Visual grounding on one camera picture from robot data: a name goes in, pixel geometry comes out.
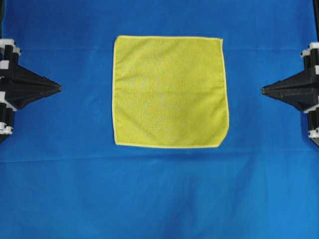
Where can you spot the yellow-green microfiber towel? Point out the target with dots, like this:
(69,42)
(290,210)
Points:
(169,92)

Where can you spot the blue table cloth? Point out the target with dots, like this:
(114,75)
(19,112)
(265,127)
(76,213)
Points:
(63,177)

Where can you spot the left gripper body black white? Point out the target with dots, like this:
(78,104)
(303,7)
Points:
(8,52)

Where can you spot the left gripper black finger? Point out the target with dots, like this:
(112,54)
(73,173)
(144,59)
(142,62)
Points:
(21,74)
(27,98)

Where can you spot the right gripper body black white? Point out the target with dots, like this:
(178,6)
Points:
(311,62)

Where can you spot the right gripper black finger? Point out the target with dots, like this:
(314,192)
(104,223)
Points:
(304,79)
(301,100)

